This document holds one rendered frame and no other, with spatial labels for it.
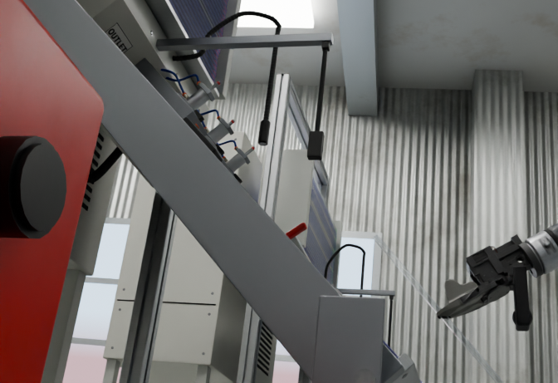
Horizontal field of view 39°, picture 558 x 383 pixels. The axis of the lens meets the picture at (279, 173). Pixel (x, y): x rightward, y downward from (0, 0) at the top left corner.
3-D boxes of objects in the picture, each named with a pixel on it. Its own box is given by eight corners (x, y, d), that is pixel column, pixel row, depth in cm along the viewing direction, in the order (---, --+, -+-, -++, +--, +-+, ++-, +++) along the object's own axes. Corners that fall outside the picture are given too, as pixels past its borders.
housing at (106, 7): (163, 202, 152) (222, 155, 153) (40, 57, 109) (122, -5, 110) (142, 174, 155) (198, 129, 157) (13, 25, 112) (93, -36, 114)
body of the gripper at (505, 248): (463, 272, 159) (517, 243, 159) (487, 309, 154) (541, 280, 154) (462, 258, 152) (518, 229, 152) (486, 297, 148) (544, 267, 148)
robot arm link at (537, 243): (562, 270, 154) (565, 256, 147) (541, 282, 154) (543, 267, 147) (540, 238, 158) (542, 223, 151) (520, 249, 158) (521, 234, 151)
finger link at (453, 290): (424, 294, 154) (467, 272, 154) (440, 321, 151) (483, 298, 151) (424, 288, 151) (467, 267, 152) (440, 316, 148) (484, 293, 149)
